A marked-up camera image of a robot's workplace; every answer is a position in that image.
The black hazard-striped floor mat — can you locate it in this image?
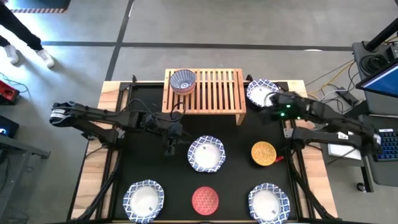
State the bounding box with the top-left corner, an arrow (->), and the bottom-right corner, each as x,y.
0,0 -> 72,14

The yellow cable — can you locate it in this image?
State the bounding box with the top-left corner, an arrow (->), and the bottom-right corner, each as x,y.
306,60 -> 357,96

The red patterned bowl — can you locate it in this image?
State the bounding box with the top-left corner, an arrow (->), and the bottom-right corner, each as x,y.
191,186 -> 220,216

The black backlit keyboard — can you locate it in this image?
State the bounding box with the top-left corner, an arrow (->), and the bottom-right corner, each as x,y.
374,128 -> 398,162

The black power strip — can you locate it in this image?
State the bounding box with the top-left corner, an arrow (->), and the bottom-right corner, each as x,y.
335,88 -> 363,108

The black slanted support bar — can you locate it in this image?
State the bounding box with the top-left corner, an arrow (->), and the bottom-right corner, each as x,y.
341,101 -> 370,121

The grey radial-patterned bowl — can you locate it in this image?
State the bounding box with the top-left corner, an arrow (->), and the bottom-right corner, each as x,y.
169,68 -> 197,93

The black round pole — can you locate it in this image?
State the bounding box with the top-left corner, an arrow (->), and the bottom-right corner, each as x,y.
364,26 -> 398,52

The coiled black cable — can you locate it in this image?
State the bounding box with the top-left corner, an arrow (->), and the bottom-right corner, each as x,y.
359,54 -> 389,75

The grey side desk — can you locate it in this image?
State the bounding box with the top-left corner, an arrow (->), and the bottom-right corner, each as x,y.
0,134 -> 51,224

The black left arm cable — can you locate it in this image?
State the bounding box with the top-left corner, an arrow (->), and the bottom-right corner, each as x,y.
124,98 -> 187,124

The monitor with blue screen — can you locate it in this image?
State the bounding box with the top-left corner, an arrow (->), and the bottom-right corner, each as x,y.
356,60 -> 398,100

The wooden slatted shelf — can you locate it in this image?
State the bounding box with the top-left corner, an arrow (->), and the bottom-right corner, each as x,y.
161,68 -> 248,127

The yellow patterned bowl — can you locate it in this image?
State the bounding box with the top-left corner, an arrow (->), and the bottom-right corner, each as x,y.
251,141 -> 277,167

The black device with blue light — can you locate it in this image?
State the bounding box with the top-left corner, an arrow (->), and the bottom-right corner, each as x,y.
0,114 -> 20,138

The blue-patterned white paper plate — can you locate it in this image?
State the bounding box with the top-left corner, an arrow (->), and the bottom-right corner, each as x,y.
123,179 -> 165,224
248,182 -> 291,224
246,78 -> 280,108
187,134 -> 227,174

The red device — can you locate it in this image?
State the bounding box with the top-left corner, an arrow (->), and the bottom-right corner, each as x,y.
0,80 -> 21,105

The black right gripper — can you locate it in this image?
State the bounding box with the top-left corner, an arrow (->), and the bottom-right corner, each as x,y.
259,92 -> 307,126

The person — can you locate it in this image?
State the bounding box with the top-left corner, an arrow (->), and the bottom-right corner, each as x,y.
0,0 -> 56,69

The white paper sign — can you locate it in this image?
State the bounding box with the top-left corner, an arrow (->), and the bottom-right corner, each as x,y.
328,130 -> 363,160

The grey equipment cart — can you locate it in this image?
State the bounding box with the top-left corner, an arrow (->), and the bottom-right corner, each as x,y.
352,40 -> 398,187

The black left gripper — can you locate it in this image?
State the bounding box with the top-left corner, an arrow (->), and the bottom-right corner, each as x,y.
161,121 -> 185,157

